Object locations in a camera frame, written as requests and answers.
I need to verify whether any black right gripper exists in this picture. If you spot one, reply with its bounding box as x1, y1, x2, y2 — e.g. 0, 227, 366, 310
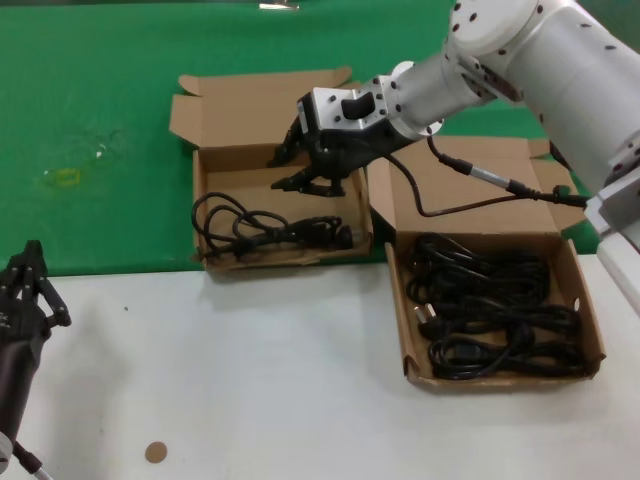
266, 117, 416, 200

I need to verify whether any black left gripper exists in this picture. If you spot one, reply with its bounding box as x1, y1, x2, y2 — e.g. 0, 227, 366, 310
0, 240, 73, 437

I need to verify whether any brown cardboard box oval cutout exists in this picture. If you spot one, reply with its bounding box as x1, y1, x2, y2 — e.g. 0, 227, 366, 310
168, 67, 375, 274

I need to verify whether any brown cardboard box round cutout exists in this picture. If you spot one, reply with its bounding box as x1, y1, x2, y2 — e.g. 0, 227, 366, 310
363, 134, 607, 396

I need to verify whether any green tablecloth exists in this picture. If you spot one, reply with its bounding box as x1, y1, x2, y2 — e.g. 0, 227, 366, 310
0, 0, 640, 280

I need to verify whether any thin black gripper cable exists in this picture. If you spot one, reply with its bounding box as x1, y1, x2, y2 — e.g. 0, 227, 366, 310
385, 153, 561, 219

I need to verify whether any black cable silver connector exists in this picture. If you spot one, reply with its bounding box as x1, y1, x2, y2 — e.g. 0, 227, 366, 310
427, 134, 590, 209
12, 439, 54, 480

